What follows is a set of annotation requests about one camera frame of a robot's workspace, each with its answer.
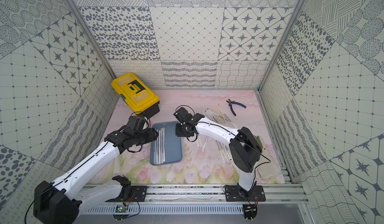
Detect blue handled pliers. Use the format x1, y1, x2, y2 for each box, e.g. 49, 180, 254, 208
226, 99, 246, 116

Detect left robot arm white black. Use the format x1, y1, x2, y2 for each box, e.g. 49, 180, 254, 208
28, 116, 159, 224

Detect aluminium rail frame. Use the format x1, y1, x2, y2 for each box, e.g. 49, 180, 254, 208
80, 183, 310, 205

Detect yellow black toolbox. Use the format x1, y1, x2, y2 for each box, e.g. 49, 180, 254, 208
111, 73, 160, 119

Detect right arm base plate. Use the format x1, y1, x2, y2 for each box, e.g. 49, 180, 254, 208
223, 185, 266, 203

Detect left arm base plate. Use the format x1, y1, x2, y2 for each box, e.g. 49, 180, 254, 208
119, 186, 148, 203

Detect white work glove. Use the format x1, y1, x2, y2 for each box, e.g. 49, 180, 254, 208
256, 136, 285, 184

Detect pile of wrapped straws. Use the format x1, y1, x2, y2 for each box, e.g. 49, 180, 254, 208
197, 104, 237, 165

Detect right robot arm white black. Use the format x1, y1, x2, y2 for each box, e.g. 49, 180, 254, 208
174, 107, 262, 192

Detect white slotted cable duct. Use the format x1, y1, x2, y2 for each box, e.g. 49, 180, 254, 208
84, 204, 243, 215

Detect blue grey storage tray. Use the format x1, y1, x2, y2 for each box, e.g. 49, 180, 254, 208
150, 121, 183, 166

